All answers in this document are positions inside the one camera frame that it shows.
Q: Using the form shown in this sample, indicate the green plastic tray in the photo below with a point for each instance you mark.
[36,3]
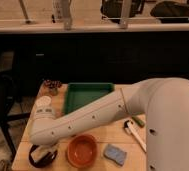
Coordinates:
[81,94]

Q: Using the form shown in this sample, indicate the green marker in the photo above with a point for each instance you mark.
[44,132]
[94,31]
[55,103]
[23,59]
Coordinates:
[138,121]

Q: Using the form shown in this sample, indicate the dark red grapes bunch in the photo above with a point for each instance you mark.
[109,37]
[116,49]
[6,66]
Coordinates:
[53,86]

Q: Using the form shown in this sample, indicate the orange bowl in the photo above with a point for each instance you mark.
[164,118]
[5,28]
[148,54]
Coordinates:
[82,151]

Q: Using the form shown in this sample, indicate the white handled tool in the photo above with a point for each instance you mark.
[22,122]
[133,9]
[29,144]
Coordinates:
[129,128]

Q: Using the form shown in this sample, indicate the black office chair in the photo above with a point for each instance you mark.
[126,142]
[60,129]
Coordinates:
[7,100]

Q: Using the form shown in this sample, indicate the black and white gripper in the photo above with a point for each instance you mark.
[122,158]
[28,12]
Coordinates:
[42,156]

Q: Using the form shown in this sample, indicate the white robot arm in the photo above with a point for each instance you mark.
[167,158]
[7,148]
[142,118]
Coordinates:
[164,102]

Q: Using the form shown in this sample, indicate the blue sponge eraser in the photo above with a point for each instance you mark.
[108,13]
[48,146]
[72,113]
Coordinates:
[115,154]

